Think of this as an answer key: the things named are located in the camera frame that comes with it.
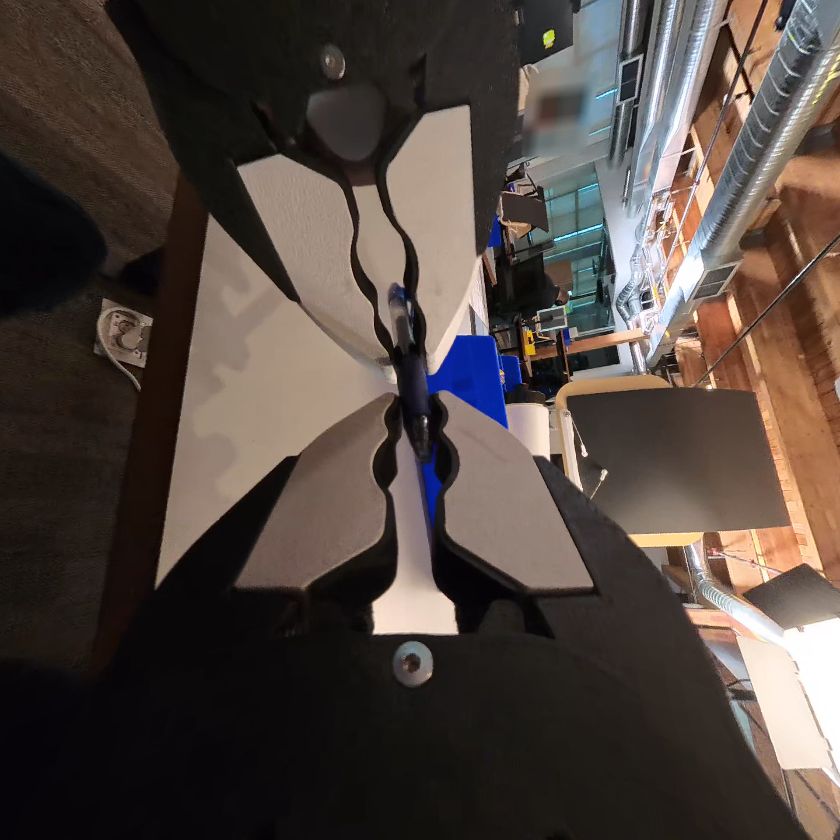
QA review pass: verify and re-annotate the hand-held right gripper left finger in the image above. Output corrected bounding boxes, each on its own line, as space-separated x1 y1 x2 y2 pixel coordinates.
234 392 403 621

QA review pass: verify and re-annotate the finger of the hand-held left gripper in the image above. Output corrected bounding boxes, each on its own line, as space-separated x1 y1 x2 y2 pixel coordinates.
375 104 487 378
235 152 401 387

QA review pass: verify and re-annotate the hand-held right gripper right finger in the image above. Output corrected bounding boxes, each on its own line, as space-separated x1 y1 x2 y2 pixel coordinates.
430 390 596 627

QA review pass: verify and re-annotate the blue plastic bin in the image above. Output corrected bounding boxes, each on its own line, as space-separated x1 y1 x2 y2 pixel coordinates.
420 335 511 532

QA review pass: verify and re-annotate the blue pen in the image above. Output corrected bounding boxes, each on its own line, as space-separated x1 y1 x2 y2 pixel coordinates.
387 283 434 460

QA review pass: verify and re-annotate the white roll with black caps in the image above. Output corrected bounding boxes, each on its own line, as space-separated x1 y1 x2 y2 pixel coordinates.
508 387 552 460

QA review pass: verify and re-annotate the black board with wooden edge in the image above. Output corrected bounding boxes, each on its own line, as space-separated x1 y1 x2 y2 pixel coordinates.
554 374 791 549

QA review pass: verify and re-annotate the black freestanding panel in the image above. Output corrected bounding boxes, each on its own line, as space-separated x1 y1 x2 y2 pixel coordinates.
518 0 576 67

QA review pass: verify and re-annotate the white floor outlet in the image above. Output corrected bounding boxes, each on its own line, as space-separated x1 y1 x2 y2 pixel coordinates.
95 298 155 391

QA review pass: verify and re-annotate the person's dark clothing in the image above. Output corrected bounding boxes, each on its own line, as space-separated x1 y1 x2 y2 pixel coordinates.
0 150 109 316

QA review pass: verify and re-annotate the studio light panel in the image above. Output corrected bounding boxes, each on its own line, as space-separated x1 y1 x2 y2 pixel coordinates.
735 564 840 772

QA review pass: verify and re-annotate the silver spiral air duct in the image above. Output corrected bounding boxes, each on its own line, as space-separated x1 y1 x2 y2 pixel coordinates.
623 0 723 139
689 0 840 263

